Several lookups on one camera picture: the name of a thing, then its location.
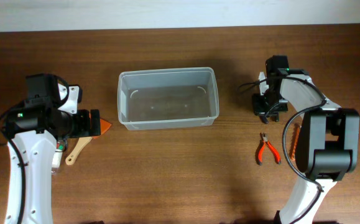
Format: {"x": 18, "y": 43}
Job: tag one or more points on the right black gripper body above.
{"x": 263, "y": 107}

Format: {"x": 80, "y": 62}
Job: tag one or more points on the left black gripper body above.
{"x": 78, "y": 124}

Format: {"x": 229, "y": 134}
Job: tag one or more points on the clear plastic container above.
{"x": 168, "y": 98}

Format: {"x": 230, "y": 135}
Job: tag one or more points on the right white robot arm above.
{"x": 327, "y": 144}

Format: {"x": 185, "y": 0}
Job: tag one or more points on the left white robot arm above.
{"x": 32, "y": 135}

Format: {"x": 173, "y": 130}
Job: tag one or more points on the colourful bit set pack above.
{"x": 57, "y": 157}

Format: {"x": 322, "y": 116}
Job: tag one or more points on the orange scraper wooden handle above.
{"x": 82, "y": 142}

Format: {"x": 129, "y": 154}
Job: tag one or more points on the orange socket bit rail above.
{"x": 296, "y": 133}

